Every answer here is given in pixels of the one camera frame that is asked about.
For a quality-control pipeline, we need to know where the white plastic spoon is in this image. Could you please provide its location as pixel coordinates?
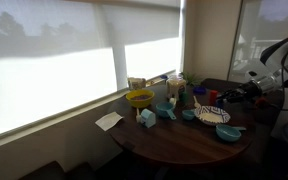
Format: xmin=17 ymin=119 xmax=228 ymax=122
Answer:
xmin=193 ymin=96 xmax=201 ymax=108

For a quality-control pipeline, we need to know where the blue patterned paper plate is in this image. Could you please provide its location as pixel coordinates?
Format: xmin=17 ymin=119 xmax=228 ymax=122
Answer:
xmin=194 ymin=106 xmax=231 ymax=126

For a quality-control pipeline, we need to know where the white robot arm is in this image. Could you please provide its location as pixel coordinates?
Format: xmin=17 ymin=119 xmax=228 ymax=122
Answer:
xmin=218 ymin=37 xmax=288 ymax=103

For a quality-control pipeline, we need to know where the glass sugar jar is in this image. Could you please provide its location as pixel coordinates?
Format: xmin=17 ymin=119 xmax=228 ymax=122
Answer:
xmin=166 ymin=75 xmax=186 ymax=100

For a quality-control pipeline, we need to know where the green cylinder block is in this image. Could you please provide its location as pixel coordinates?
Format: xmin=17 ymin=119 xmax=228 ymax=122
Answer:
xmin=180 ymin=92 xmax=188 ymax=104

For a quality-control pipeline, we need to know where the small teal cup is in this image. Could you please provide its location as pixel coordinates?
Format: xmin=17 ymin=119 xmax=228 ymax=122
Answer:
xmin=182 ymin=110 xmax=195 ymax=121

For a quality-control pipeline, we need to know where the blue cylinder block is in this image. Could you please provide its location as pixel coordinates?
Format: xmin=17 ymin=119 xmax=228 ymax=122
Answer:
xmin=216 ymin=100 xmax=224 ymax=109

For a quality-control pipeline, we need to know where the yellow bowl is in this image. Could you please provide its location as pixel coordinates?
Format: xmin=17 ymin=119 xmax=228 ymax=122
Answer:
xmin=126 ymin=89 xmax=155 ymax=108

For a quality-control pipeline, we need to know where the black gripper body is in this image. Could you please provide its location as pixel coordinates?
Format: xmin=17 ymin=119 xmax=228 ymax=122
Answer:
xmin=221 ymin=81 xmax=262 ymax=103

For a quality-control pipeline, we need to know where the teal measuring cup with handle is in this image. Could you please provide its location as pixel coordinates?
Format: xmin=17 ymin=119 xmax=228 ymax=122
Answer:
xmin=156 ymin=102 xmax=176 ymax=120

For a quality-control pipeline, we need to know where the white paper sheet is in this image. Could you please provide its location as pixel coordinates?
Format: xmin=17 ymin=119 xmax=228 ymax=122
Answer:
xmin=95 ymin=112 xmax=122 ymax=131

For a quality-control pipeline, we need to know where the light blue small box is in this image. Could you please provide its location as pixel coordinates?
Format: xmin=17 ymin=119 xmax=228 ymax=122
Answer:
xmin=141 ymin=109 xmax=156 ymax=128

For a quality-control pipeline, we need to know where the dark blue bowl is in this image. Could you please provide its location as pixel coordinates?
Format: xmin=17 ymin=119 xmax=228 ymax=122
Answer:
xmin=193 ymin=87 xmax=206 ymax=95

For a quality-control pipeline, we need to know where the small green plant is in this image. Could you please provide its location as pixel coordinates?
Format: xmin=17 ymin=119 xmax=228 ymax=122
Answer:
xmin=182 ymin=72 xmax=201 ymax=86

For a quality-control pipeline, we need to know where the teal measuring scoop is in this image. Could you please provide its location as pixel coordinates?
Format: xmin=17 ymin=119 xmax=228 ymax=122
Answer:
xmin=216 ymin=124 xmax=246 ymax=142

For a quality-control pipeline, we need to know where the dark chair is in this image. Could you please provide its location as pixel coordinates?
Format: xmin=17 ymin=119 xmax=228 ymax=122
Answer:
xmin=200 ymin=77 xmax=285 ymax=180

